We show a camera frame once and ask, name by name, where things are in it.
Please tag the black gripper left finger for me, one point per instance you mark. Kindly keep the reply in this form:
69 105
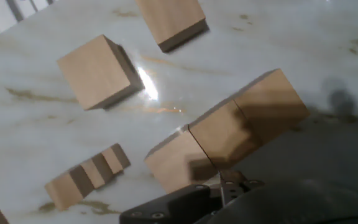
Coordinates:
179 205

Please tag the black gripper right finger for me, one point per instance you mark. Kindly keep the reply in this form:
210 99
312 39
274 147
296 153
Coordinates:
255 185

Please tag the marble pattern table mat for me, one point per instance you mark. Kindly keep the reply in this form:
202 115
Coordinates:
291 40

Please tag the large wooden cube block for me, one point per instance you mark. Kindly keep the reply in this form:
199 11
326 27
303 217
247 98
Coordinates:
169 161
269 99
219 133
95 73
169 18

